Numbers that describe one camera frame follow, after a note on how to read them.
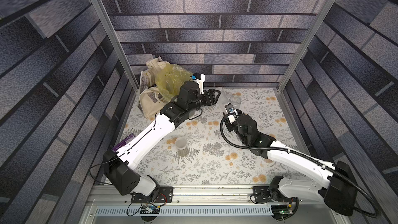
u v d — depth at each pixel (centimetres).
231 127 68
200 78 63
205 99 62
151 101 100
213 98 62
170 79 93
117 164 41
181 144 78
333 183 40
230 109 63
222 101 64
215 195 76
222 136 56
